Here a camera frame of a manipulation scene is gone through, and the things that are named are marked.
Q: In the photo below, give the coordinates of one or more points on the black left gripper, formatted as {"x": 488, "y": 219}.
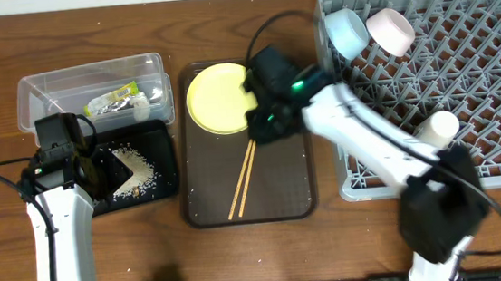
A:
{"x": 94, "y": 173}

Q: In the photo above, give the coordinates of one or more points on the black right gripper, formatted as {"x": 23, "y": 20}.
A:
{"x": 261, "y": 129}

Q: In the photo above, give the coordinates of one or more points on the wooden chopstick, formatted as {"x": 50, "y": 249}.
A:
{"x": 242, "y": 175}
{"x": 249, "y": 166}

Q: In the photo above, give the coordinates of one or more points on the pile of rice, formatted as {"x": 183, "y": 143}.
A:
{"x": 143, "y": 174}

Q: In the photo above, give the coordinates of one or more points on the yellow plate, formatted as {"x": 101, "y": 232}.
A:
{"x": 217, "y": 101}

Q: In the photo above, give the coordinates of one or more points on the green snack wrapper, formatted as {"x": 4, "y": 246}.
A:
{"x": 128, "y": 96}

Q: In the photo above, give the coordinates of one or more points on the white tissue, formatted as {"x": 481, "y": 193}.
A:
{"x": 148, "y": 107}

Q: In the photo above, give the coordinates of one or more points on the light blue bowl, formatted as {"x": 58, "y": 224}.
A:
{"x": 347, "y": 32}

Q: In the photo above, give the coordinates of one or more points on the white bowl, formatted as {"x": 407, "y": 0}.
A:
{"x": 391, "y": 31}

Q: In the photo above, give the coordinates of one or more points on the small white cup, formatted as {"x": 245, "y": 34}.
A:
{"x": 438, "y": 130}

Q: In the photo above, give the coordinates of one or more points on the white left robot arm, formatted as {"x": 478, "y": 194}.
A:
{"x": 62, "y": 225}

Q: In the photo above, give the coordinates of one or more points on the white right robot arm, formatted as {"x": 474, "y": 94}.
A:
{"x": 442, "y": 201}

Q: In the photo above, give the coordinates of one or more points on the black waste tray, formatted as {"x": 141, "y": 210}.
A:
{"x": 151, "y": 140}

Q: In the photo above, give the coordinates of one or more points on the clear plastic waste bin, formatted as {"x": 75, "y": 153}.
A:
{"x": 70, "y": 89}

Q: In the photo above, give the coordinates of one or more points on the grey dishwasher rack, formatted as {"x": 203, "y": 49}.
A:
{"x": 454, "y": 65}

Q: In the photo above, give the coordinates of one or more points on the dark brown serving tray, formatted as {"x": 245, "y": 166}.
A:
{"x": 282, "y": 184}

